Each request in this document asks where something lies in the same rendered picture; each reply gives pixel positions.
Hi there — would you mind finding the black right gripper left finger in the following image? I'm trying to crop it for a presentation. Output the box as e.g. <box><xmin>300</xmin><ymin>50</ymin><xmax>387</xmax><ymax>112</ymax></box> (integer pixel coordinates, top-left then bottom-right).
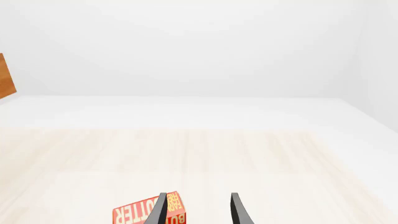
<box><xmin>143</xmin><ymin>192</ymin><xmax>169</xmax><ymax>224</ymax></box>

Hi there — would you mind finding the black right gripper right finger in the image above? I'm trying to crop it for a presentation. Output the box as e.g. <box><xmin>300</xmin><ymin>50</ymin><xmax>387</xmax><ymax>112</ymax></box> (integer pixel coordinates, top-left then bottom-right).
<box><xmin>230</xmin><ymin>192</ymin><xmax>256</xmax><ymax>224</ymax></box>

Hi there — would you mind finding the wooden cabinet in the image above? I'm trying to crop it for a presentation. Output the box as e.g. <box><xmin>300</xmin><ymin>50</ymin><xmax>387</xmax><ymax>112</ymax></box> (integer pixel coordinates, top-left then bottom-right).
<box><xmin>0</xmin><ymin>52</ymin><xmax>17</xmax><ymax>100</ymax></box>

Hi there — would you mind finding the red butter box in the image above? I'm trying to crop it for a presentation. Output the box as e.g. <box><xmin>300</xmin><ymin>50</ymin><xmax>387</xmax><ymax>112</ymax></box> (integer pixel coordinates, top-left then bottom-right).
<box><xmin>112</xmin><ymin>190</ymin><xmax>187</xmax><ymax>224</ymax></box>

